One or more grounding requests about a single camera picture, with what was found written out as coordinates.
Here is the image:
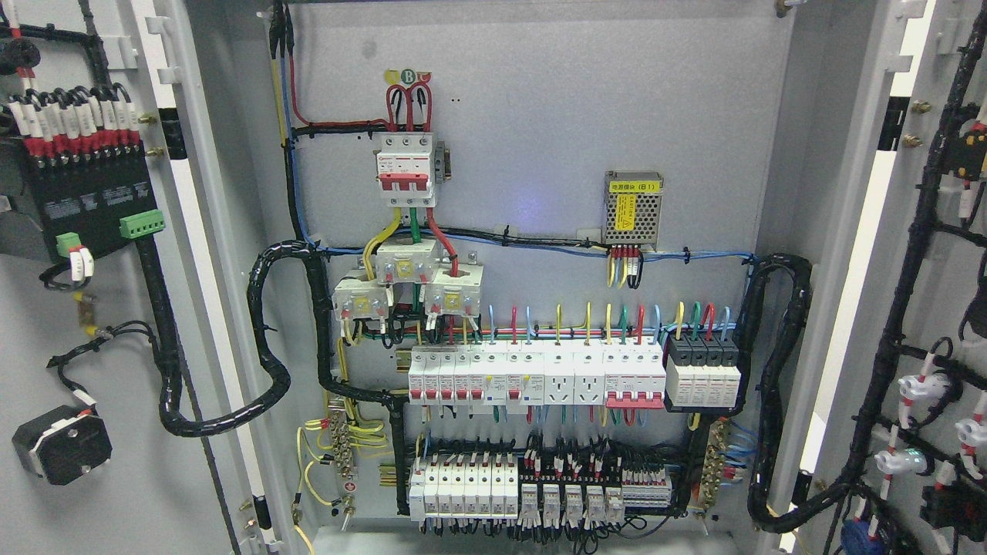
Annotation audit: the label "grey cabinet door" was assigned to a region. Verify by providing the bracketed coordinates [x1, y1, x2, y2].
[2, 1, 288, 554]
[794, 1, 985, 554]

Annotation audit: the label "white current transformers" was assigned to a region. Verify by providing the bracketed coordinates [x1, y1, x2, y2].
[332, 238, 484, 324]

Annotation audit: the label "red main circuit breaker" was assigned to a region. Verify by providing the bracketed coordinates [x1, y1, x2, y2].
[375, 131, 449, 210]

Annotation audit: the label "metal mesh power supply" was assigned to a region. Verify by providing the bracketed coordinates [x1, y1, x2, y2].
[602, 171, 664, 248]

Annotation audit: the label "white socket breaker row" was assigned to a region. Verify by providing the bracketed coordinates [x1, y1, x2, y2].
[408, 340, 666, 414]

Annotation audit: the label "white lower breaker row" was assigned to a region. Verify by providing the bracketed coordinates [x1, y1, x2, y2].
[408, 451, 520, 526]

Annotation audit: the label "black surge protector module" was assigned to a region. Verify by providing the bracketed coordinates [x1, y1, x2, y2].
[665, 333, 741, 413]

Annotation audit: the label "relay terminal block row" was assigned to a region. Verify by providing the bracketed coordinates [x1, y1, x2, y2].
[514, 436, 679, 537]

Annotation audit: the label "black digital power meter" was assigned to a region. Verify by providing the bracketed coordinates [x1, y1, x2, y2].
[1, 137, 157, 263]

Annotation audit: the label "black left cable harness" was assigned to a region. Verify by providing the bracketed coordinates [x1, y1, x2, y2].
[135, 239, 409, 516]

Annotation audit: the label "white rotary selector switch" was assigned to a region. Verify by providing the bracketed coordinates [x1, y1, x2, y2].
[12, 406, 113, 485]

